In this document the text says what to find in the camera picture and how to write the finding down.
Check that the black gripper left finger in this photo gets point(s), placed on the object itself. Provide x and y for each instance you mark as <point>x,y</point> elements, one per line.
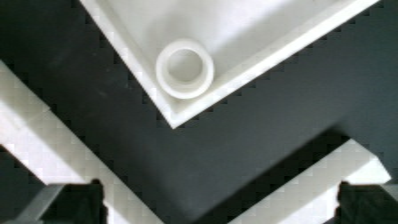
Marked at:
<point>66,204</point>

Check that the white obstacle fence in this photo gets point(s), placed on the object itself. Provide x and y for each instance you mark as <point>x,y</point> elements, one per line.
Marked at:
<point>61,161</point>

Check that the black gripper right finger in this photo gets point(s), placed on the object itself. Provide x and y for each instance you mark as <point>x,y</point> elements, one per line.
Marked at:
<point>368,204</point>

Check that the white square tabletop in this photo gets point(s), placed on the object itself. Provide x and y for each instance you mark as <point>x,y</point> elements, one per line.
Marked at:
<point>253,32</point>

